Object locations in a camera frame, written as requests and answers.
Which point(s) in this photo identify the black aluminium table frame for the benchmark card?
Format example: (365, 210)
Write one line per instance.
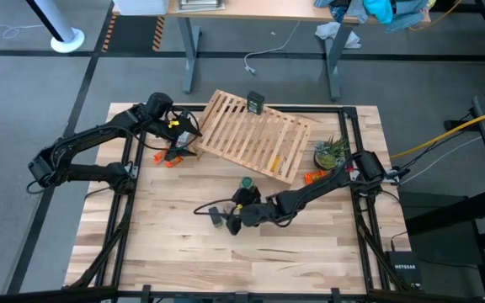
(139, 202)

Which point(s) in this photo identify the wooden-top desk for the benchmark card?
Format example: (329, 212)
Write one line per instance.
(268, 10)

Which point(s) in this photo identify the oregano jar with green lid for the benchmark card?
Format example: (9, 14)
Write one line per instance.
(246, 182)

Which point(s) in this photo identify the black crossbar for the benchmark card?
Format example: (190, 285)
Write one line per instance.
(57, 294)

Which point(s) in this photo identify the black Netgear router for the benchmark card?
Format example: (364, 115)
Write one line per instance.
(404, 269)

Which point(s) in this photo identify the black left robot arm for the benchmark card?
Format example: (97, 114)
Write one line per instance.
(82, 139)

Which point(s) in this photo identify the potted succulent plant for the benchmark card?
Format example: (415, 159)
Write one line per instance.
(328, 153)

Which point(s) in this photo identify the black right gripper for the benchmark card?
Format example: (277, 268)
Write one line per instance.
(255, 215)

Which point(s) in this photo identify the yellow lemon juice bottle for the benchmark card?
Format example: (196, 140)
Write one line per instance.
(276, 164)

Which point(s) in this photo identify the orange Reese's candy packet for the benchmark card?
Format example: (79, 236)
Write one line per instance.
(310, 177)

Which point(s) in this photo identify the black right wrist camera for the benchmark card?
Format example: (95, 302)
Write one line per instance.
(246, 196)

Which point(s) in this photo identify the white cloth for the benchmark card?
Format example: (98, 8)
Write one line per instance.
(335, 33)

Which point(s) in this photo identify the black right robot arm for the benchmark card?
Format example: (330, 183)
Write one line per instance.
(310, 194)

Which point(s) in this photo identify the black mat with yellow stripes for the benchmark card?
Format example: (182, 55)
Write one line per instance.
(135, 35)

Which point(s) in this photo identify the wooden slatted shelf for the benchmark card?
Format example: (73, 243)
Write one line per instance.
(242, 130)

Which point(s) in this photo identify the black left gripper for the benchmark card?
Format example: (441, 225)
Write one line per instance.
(175, 126)

